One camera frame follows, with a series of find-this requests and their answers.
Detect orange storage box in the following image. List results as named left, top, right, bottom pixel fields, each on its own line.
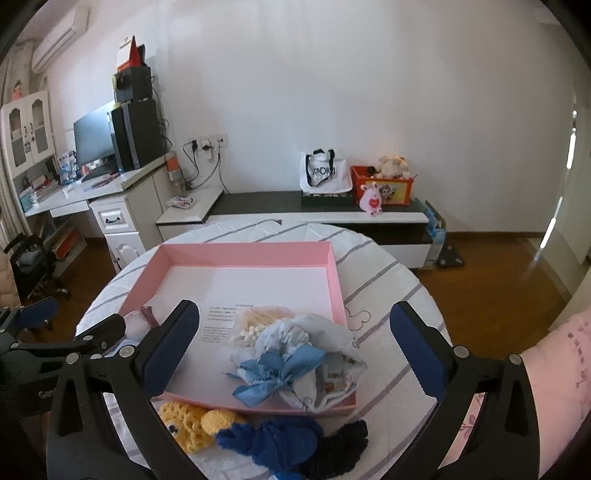
left=349, top=165, right=415, bottom=206

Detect orange white box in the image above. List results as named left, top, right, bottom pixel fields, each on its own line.
left=51, top=228, right=81, bottom=259

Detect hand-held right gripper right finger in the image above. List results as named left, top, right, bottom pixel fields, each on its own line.
left=389, top=301, right=541, bottom=480

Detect white pouch maroon ribbon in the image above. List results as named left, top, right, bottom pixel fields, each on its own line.
left=121, top=305, right=162, bottom=340

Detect black keyboard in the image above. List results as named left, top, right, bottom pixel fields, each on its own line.
left=81, top=164, right=122, bottom=182

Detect black floor scale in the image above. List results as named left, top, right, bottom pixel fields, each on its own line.
left=436, top=244, right=466, bottom=268

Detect bag of cotton swabs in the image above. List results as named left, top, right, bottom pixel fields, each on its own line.
left=229, top=306, right=296, bottom=347

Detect bright blue scrunchie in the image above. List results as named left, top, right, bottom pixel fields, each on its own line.
left=217, top=418, right=324, bottom=480

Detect round striped table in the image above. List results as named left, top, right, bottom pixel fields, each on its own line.
left=74, top=219, right=455, bottom=480

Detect stack of books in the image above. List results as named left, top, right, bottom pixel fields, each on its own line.
left=18, top=178, right=61, bottom=204

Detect white printed cloth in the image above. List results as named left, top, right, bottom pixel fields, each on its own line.
left=284, top=314, right=370, bottom=414

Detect red white calendar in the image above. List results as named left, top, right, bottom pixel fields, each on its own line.
left=116, top=35, right=147, bottom=72

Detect white air conditioner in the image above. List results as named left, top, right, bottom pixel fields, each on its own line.
left=31, top=4, right=89, bottom=72

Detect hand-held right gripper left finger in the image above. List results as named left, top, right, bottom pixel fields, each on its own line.
left=46, top=299, right=208, bottom=480

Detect pink quilted jacket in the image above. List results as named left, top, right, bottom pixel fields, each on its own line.
left=0, top=251, right=21, bottom=308

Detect white glass door cabinet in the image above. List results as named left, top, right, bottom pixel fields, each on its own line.
left=0, top=90, right=57, bottom=176

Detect yellow crocheted toy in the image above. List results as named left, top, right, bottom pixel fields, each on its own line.
left=159, top=401, right=247, bottom=455

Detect white tote bag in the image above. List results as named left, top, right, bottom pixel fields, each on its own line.
left=299, top=148, right=354, bottom=195

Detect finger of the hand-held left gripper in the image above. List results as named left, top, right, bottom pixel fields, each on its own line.
left=0, top=296, right=60, bottom=344
left=16, top=315, right=127, bottom=359

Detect low white side cabinet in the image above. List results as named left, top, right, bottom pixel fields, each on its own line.
left=156, top=187, right=222, bottom=243

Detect dark navy scrunchie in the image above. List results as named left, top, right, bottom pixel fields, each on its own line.
left=298, top=419, right=370, bottom=480

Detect beige plush toy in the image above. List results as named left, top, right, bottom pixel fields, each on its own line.
left=373, top=154, right=411, bottom=180

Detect black computer tower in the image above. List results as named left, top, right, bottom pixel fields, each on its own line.
left=107, top=98, right=166, bottom=171

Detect black white tv stand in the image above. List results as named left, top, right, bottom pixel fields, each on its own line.
left=203, top=191, right=441, bottom=271

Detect blue white bottles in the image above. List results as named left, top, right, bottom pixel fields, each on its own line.
left=58, top=151, right=79, bottom=185

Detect blue packet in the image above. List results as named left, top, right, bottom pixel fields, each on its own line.
left=422, top=199, right=448, bottom=268

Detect wall socket panel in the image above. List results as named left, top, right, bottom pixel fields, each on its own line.
left=187, top=133, right=228, bottom=151

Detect pink heart toy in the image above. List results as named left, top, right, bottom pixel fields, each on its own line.
left=360, top=182, right=384, bottom=217

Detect pink bed sheet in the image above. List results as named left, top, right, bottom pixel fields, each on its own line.
left=455, top=392, right=485, bottom=462

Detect pink cardboard box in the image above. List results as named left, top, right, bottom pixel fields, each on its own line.
left=119, top=241, right=358, bottom=418

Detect black power cable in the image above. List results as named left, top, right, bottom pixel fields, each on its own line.
left=182, top=141, right=232, bottom=195

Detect white desk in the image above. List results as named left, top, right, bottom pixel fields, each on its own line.
left=18, top=154, right=178, bottom=273

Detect blue ribbon bow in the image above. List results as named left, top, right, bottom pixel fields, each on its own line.
left=224, top=344, right=328, bottom=408

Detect black computer monitor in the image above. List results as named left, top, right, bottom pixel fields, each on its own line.
left=73, top=99, right=118, bottom=169

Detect pink printed cloth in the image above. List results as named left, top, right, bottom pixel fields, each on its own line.
left=522, top=314, right=591, bottom=480

